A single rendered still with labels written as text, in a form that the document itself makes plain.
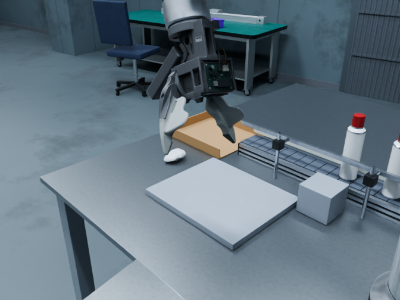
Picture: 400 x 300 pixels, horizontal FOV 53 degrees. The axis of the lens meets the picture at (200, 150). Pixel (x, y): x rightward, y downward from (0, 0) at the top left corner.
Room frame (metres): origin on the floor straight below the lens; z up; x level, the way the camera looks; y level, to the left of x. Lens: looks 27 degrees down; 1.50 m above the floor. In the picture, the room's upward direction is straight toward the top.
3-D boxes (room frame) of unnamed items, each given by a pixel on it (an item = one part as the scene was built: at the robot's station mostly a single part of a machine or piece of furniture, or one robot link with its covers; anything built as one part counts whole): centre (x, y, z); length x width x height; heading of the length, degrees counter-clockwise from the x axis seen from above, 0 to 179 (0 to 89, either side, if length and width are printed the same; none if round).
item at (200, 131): (1.46, -0.06, 0.85); 0.30 x 0.26 x 0.04; 44
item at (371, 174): (0.93, -0.47, 0.91); 0.07 x 0.03 x 0.17; 134
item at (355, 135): (1.05, -0.45, 0.98); 0.05 x 0.05 x 0.20
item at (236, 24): (5.22, 0.14, 0.41); 2.33 x 0.90 x 0.82; 53
